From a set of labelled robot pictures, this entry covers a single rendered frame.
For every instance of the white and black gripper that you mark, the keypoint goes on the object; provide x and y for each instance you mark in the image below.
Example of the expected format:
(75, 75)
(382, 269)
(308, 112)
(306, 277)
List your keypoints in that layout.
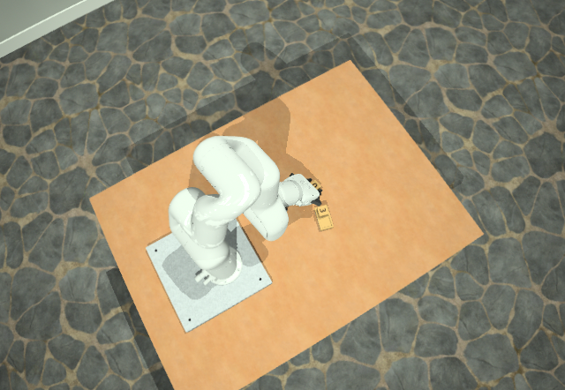
(310, 194)

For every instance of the tan wooden calendar tray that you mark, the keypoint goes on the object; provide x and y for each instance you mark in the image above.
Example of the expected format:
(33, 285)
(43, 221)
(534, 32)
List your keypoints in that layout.
(325, 222)

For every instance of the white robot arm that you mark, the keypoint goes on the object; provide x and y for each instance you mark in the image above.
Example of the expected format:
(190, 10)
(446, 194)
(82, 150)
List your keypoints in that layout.
(248, 182)

